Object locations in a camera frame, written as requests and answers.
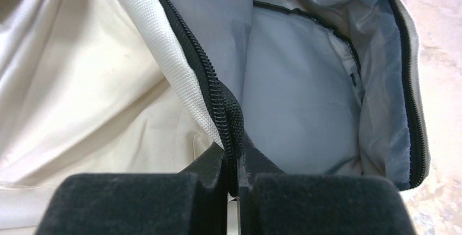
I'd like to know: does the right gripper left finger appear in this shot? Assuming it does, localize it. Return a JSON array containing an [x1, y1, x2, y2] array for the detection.
[[36, 144, 227, 234]]

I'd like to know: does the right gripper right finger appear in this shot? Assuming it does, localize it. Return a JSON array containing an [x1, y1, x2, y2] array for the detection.
[[238, 136, 415, 234]]

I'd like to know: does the beige canvas backpack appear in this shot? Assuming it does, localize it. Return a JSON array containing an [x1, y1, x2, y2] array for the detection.
[[1, 0, 429, 234]]

